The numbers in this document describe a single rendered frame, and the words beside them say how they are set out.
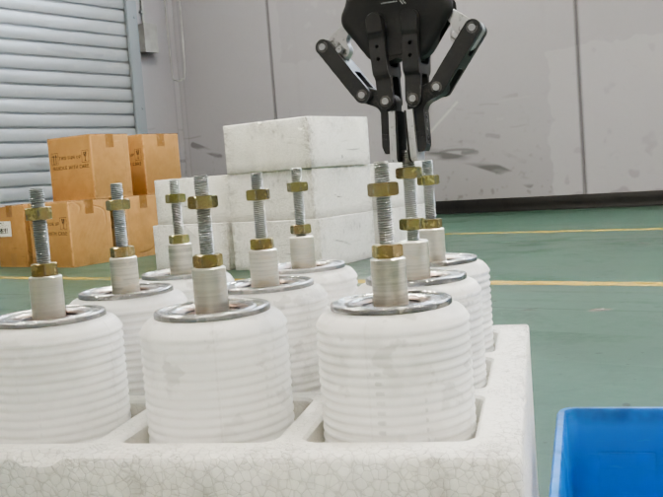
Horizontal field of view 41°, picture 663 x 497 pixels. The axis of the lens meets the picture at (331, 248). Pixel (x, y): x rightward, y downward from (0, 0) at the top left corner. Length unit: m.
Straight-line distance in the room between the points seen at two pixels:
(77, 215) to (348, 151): 1.44
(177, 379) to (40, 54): 6.22
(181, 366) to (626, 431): 0.41
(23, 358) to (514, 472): 0.31
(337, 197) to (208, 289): 2.71
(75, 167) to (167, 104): 3.26
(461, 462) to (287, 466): 0.10
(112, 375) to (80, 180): 3.75
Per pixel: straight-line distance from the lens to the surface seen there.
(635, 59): 5.73
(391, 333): 0.51
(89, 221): 4.26
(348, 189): 3.34
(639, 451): 0.81
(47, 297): 0.63
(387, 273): 0.55
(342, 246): 3.27
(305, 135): 3.14
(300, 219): 0.81
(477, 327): 0.66
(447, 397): 0.53
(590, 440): 0.81
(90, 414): 0.61
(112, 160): 4.38
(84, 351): 0.60
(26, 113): 6.60
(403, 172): 0.66
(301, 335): 0.67
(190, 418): 0.56
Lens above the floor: 0.34
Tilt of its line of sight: 5 degrees down
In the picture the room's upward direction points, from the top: 4 degrees counter-clockwise
